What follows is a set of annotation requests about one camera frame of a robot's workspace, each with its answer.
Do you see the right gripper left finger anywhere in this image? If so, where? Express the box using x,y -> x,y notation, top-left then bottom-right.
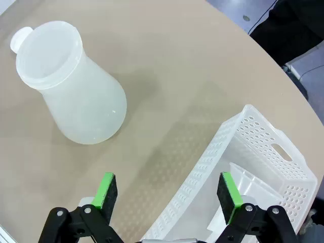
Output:
37,172 -> 119,243

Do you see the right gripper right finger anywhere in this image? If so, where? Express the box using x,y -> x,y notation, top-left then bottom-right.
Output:
216,171 -> 299,243

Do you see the clear plastic beaker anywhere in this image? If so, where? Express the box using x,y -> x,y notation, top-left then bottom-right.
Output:
229,161 -> 283,228

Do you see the white perforated plastic basket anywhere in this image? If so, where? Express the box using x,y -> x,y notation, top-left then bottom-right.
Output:
141,104 -> 318,243

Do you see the translucent plastic conical flask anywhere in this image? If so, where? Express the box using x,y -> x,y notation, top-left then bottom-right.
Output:
15,20 -> 127,145

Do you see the white round flask cap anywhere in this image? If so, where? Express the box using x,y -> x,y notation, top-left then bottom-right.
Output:
10,27 -> 33,54

